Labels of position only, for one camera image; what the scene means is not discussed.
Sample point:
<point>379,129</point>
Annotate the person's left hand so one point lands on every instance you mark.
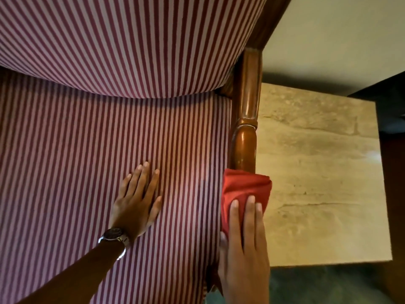
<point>133,212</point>

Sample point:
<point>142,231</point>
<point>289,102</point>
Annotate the person's right hand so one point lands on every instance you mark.
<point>243,269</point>

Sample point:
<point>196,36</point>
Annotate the person's right thumb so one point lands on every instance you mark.
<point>223,245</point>

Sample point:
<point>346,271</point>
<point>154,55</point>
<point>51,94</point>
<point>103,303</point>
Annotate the person's left little finger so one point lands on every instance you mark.
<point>125,186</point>

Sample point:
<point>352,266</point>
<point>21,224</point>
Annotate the person's left thumb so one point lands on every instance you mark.
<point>153,213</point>

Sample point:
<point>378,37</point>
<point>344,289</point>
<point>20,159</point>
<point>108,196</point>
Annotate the person's right middle finger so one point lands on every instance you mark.
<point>249,221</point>

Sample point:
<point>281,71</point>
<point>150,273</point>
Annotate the person's left middle finger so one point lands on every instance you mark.
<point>143,182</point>

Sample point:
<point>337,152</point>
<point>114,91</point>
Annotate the red cleaning cloth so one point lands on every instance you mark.
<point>243,186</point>

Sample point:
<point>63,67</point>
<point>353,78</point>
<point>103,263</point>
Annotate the person's left forearm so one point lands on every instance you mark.
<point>82,275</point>

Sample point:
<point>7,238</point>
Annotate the silver wristwatch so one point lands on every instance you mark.
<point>114,235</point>

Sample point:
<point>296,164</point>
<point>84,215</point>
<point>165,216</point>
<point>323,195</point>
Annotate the red white striped armchair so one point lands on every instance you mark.
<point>95,139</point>

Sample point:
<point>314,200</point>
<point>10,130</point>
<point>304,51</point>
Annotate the beige marble side table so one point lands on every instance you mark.
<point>319,186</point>

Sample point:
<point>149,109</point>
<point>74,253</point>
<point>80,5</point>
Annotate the dark furniture piece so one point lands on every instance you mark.
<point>386,104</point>

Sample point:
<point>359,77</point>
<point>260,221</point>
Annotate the wooden armchair arm post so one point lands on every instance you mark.
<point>247,91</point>

